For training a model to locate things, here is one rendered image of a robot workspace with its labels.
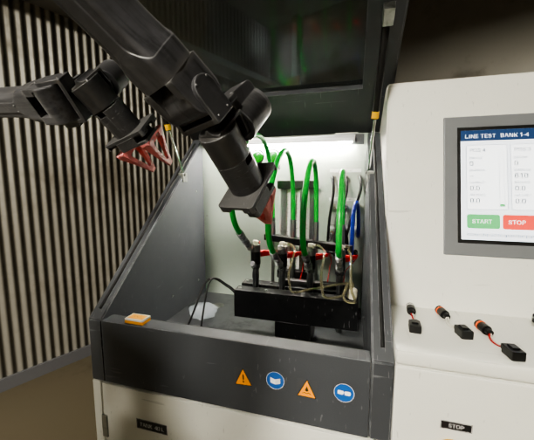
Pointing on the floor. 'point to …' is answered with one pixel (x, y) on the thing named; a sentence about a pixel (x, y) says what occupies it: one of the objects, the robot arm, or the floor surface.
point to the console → (400, 236)
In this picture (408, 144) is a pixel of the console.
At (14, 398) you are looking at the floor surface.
